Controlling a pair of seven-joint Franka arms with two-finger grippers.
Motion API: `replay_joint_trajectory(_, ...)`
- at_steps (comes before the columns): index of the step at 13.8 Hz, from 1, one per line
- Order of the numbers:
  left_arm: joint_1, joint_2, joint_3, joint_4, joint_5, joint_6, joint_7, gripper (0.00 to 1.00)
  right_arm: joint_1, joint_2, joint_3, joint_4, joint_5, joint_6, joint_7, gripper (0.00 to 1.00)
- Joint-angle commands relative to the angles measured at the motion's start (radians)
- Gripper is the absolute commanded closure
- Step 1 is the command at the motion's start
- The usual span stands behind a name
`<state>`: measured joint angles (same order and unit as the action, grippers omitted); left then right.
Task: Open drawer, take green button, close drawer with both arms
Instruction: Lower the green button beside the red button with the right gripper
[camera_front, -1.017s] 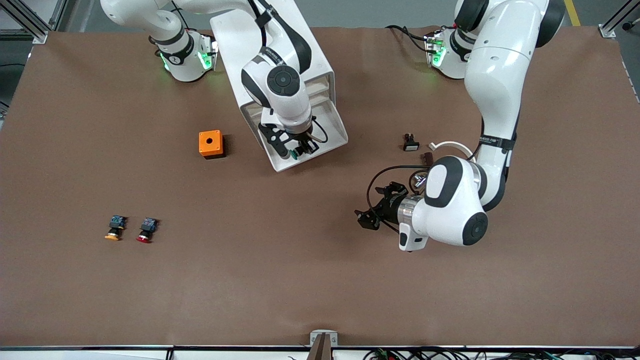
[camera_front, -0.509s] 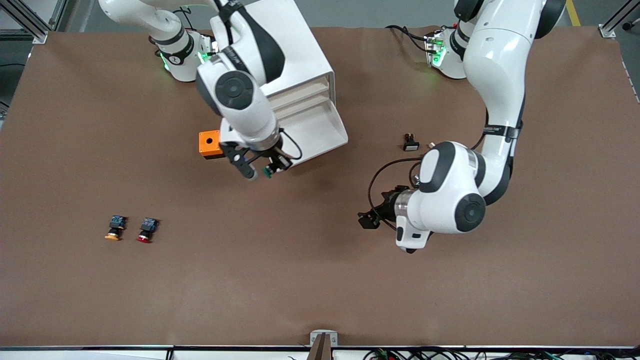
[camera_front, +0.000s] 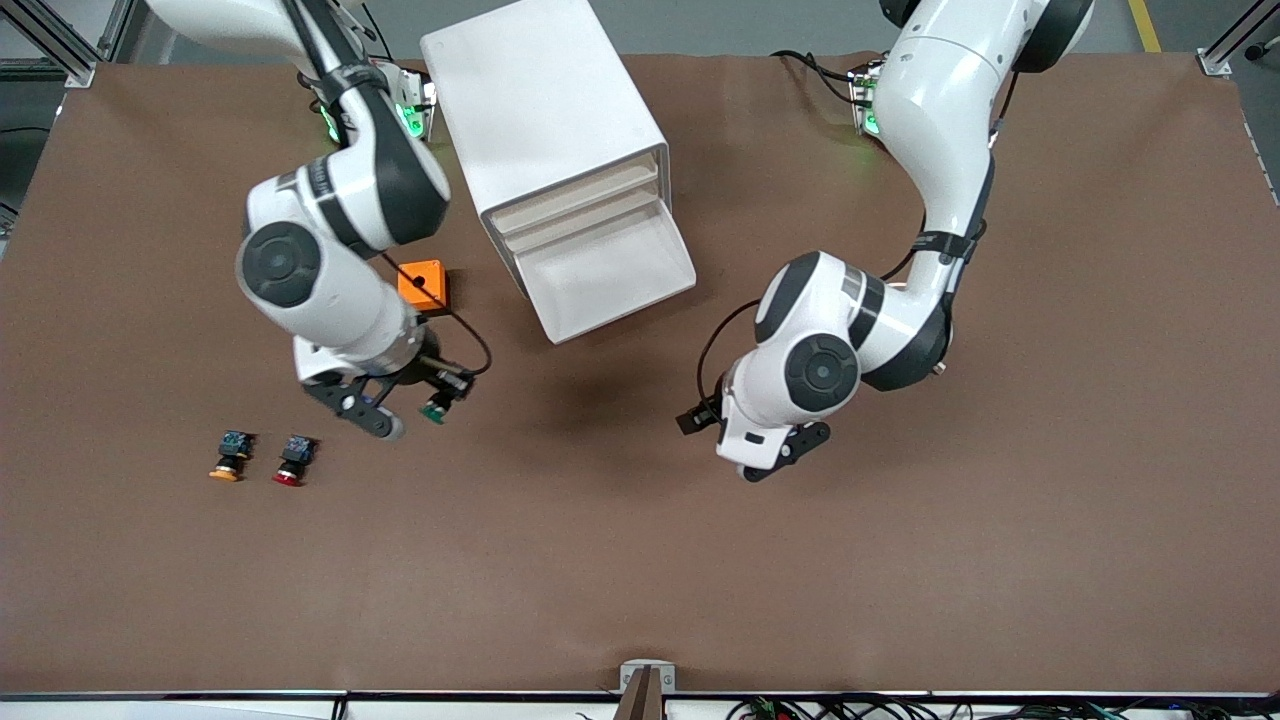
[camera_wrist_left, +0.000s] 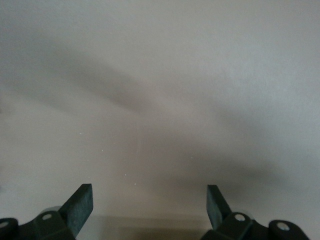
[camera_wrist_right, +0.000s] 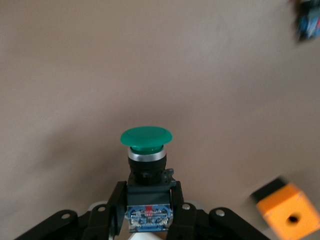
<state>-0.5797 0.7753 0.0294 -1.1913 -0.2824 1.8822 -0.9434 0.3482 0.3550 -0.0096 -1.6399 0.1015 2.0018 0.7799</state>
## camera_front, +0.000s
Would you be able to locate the yellow mushroom push button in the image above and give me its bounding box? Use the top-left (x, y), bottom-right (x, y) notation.
top-left (208, 430), bottom-right (256, 483)

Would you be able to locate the green black cable bundle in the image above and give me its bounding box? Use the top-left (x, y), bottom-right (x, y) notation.
top-left (728, 695), bottom-right (936, 720)

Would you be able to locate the black right arm base cable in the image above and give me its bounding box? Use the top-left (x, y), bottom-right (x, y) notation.
top-left (355, 3), bottom-right (396, 61)

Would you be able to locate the orange button enclosure box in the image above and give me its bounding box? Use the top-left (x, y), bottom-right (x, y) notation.
top-left (397, 260), bottom-right (452, 319)

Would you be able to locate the aluminium frame profile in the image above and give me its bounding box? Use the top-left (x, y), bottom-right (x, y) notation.
top-left (1198, 0), bottom-right (1280, 79)
top-left (0, 0), bottom-right (98, 89)
top-left (100, 0), bottom-right (137, 61)

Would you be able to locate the white drawer cabinet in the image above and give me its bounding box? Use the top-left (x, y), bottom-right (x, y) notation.
top-left (419, 0), bottom-right (673, 300)

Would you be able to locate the black arm base cable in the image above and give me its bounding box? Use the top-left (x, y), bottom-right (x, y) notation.
top-left (770, 48), bottom-right (863, 106)
top-left (355, 3), bottom-right (396, 61)

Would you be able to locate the white plastic drawer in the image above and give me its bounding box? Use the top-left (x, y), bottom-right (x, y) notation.
top-left (512, 195), bottom-right (699, 346)
top-left (499, 182), bottom-right (662, 253)
top-left (490, 152), bottom-right (661, 238)

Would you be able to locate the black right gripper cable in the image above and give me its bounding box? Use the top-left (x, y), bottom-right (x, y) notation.
top-left (378, 248), bottom-right (493, 379)

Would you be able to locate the silver camera mount bracket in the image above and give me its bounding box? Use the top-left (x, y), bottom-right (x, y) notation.
top-left (615, 659), bottom-right (677, 720)

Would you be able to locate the red mushroom push button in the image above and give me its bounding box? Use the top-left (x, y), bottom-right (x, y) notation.
top-left (272, 434), bottom-right (321, 488)

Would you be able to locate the black left arm base cable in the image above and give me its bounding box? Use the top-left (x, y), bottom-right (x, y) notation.
top-left (770, 48), bottom-right (863, 106)

